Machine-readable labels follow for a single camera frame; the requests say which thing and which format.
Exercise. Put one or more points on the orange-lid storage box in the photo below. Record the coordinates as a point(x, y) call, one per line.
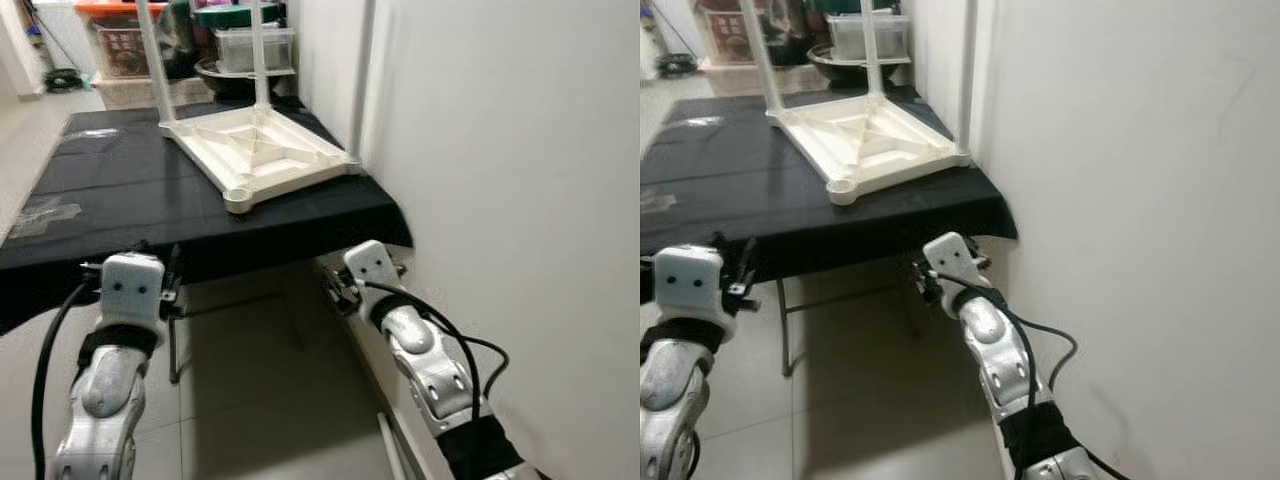
point(735, 40)
point(120, 50)

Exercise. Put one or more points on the flat clear plastic wrap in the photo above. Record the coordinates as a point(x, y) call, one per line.
point(695, 122)
point(90, 133)

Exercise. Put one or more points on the green pot lid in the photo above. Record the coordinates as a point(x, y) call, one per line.
point(850, 6)
point(225, 15)

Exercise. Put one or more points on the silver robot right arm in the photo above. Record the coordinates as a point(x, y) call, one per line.
point(1000, 360)
point(430, 370)

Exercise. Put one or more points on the black wok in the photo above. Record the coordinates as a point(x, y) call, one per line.
point(225, 85)
point(840, 72)

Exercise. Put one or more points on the crumpled clear plastic wrap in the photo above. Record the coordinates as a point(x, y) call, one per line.
point(45, 215)
point(655, 200)

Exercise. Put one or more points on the patterned cloth covered stand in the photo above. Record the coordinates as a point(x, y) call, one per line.
point(130, 92)
point(740, 80)

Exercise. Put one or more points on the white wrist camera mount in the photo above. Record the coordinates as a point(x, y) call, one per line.
point(132, 285)
point(952, 260)
point(372, 270)
point(688, 285)

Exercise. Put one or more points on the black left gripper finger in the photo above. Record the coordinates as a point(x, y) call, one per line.
point(746, 262)
point(175, 265)

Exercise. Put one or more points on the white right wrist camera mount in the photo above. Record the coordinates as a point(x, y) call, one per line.
point(952, 260)
point(372, 270)

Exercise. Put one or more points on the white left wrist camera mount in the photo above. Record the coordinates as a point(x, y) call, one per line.
point(688, 285)
point(132, 285)

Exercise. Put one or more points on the black tablecloth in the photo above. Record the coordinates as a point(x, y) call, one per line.
point(150, 200)
point(750, 180)

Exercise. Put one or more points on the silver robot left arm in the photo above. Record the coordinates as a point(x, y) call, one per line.
point(665, 390)
point(105, 390)

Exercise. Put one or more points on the clear plastic container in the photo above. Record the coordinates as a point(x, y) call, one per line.
point(890, 40)
point(235, 50)

